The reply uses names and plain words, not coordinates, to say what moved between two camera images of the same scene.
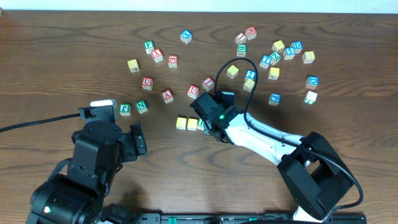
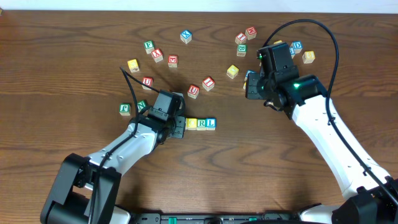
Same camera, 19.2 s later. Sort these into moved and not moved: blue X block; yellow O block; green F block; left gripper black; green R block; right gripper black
Moved: left gripper black; right gripper black
Not moved: green F block; blue X block; green R block; yellow O block
